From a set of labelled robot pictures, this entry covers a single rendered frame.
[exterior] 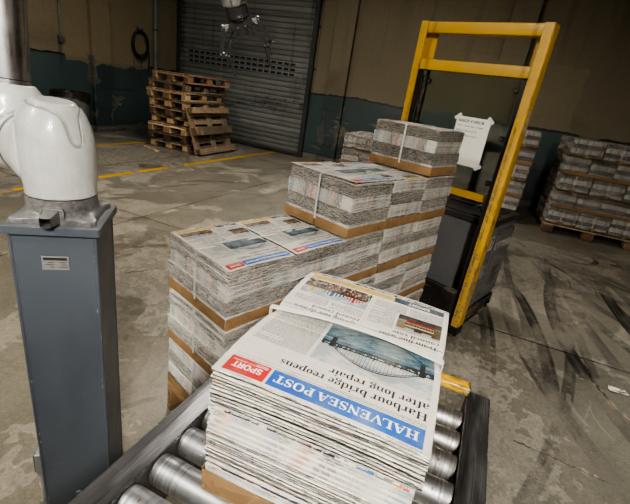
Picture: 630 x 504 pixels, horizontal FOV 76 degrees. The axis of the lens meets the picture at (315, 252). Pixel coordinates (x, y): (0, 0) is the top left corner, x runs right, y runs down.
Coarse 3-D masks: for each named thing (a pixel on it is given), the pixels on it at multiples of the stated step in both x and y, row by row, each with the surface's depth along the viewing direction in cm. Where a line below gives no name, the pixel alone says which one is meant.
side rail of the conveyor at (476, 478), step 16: (464, 400) 92; (480, 400) 89; (464, 416) 84; (480, 416) 85; (464, 432) 80; (480, 432) 80; (464, 448) 76; (480, 448) 76; (464, 464) 72; (480, 464) 73; (464, 480) 69; (480, 480) 70; (464, 496) 66; (480, 496) 67
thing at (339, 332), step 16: (288, 304) 70; (288, 320) 66; (304, 320) 66; (320, 320) 67; (336, 336) 63; (352, 336) 64; (368, 336) 64; (384, 352) 61; (400, 352) 62; (432, 352) 63; (432, 368) 59
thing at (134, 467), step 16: (208, 384) 82; (192, 400) 77; (208, 400) 78; (176, 416) 73; (192, 416) 74; (160, 432) 69; (176, 432) 70; (144, 448) 66; (160, 448) 66; (176, 448) 69; (112, 464) 63; (128, 464) 63; (144, 464) 63; (192, 464) 76; (96, 480) 60; (112, 480) 60; (128, 480) 61; (144, 480) 63; (80, 496) 57; (96, 496) 58; (112, 496) 58; (160, 496) 69
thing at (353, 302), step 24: (312, 288) 76; (336, 288) 78; (360, 288) 79; (336, 312) 70; (360, 312) 71; (384, 312) 72; (408, 312) 73; (432, 312) 75; (408, 336) 66; (432, 336) 67
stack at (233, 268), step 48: (192, 240) 142; (240, 240) 149; (288, 240) 156; (336, 240) 164; (384, 240) 190; (192, 288) 142; (240, 288) 131; (288, 288) 149; (384, 288) 208; (192, 336) 149; (240, 336) 139; (192, 384) 158
